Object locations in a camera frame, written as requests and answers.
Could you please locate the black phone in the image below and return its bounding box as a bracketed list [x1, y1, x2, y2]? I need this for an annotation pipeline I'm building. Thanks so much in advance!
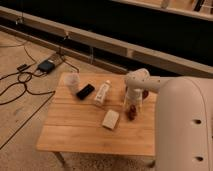
[76, 84, 95, 100]

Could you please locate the black floor cable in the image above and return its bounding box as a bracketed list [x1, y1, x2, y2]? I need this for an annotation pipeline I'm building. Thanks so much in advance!
[0, 43, 56, 106]

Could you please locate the small black plug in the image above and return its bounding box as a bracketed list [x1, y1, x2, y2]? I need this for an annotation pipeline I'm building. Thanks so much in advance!
[17, 64, 27, 72]

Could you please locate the dark red bowl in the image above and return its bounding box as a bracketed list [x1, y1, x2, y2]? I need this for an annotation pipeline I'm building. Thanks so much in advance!
[142, 90, 149, 99]

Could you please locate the black power adapter box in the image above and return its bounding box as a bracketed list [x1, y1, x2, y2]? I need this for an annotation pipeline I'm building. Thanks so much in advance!
[37, 60, 55, 73]

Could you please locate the dark red pepper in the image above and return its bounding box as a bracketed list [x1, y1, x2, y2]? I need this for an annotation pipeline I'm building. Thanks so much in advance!
[129, 105, 137, 120]

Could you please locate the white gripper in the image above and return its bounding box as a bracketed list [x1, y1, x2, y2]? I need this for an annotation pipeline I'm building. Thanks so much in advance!
[124, 88, 142, 115]

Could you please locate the white rectangular box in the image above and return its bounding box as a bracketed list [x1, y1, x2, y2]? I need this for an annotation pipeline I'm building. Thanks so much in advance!
[102, 110, 119, 130]

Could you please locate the wooden table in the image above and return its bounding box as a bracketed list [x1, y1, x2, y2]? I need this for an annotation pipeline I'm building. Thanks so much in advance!
[37, 73, 156, 157]

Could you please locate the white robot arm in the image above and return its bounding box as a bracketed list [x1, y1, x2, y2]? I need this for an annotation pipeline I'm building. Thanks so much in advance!
[124, 69, 213, 171]

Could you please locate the white plastic bottle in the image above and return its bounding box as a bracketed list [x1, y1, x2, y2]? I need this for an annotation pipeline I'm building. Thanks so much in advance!
[94, 80, 111, 106]

